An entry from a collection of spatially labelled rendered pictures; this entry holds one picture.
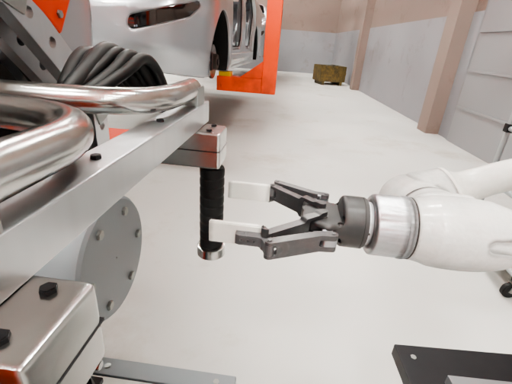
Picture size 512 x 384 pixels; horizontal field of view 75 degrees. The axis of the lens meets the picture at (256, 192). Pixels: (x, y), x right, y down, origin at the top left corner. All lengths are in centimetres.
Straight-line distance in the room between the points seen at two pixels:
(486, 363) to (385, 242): 77
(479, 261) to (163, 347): 114
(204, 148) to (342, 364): 112
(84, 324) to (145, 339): 126
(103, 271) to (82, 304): 18
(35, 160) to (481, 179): 64
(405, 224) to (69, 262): 39
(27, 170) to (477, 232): 47
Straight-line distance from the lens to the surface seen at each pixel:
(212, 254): 52
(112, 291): 38
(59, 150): 20
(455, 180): 65
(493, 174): 69
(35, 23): 50
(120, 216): 37
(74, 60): 46
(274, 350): 140
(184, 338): 143
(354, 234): 47
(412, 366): 109
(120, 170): 25
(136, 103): 34
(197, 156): 45
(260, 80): 397
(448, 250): 50
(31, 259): 19
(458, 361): 116
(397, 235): 48
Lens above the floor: 106
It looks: 24 degrees down
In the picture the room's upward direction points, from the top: 4 degrees clockwise
